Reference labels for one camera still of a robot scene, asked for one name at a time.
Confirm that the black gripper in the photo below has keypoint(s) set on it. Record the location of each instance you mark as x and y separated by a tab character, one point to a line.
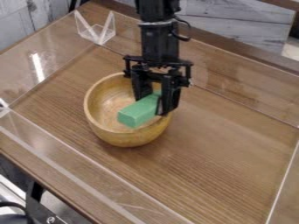
160	53

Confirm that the green rectangular block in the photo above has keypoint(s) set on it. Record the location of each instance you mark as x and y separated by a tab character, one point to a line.
138	112

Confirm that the brown wooden bowl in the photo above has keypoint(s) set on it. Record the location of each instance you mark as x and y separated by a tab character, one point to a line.
108	96

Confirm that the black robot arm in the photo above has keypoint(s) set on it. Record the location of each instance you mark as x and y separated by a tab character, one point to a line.
154	11

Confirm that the clear acrylic corner bracket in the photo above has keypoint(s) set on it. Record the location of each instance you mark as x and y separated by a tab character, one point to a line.
98	34

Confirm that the clear acrylic tray wall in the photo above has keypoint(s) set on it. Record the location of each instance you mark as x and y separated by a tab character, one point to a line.
210	171

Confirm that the black table leg bracket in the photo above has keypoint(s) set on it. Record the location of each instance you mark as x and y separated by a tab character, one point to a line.
40	214

